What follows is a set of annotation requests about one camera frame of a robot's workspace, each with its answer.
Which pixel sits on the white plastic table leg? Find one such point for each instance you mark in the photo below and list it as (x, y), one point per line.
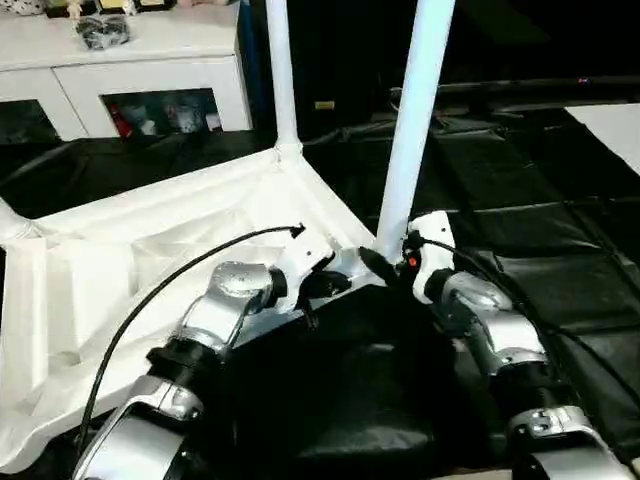
(12, 222)
(280, 75)
(415, 125)

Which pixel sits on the white plastic table top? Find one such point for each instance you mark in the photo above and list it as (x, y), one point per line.
(100, 250)

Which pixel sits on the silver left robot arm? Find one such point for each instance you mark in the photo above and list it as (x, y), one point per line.
(230, 290)

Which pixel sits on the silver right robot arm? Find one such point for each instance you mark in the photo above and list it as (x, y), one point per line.
(500, 330)

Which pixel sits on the black glossy mat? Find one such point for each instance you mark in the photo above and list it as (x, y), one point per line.
(525, 175)

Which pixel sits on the small yellow label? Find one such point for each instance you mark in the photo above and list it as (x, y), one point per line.
(325, 105)

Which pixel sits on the small white jar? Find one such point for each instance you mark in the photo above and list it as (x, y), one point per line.
(185, 122)
(147, 127)
(212, 123)

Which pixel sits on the long black bar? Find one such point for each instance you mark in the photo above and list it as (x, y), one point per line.
(525, 85)

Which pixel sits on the white flat panel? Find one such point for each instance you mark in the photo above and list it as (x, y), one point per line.
(615, 135)

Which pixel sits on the red bottle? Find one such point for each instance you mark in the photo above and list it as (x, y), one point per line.
(125, 130)

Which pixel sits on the white sideboard cabinet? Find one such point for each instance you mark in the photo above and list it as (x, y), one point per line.
(150, 70)

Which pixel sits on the beige plush toy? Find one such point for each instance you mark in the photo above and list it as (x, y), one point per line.
(202, 2)

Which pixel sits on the black framed plaque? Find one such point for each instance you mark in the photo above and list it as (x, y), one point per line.
(57, 9)
(155, 5)

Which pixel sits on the bag of black parts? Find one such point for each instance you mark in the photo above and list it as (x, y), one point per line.
(102, 32)

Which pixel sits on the small white figurine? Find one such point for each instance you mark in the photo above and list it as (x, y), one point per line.
(129, 7)
(76, 10)

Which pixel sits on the white polka dot object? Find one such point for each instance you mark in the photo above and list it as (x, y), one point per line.
(27, 6)

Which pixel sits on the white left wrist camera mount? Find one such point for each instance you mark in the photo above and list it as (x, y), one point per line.
(305, 255)

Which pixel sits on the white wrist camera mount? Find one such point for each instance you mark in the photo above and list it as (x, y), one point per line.
(305, 255)
(435, 230)

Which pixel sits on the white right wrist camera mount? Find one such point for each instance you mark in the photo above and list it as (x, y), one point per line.
(435, 230)

